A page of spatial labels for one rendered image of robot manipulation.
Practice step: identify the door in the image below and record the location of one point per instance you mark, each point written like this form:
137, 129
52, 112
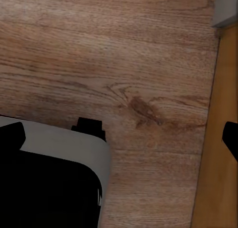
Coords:
216, 204

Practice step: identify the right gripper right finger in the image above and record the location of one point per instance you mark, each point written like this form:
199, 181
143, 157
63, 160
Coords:
230, 137

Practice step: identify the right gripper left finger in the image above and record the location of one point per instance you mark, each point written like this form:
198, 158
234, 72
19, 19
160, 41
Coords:
12, 137

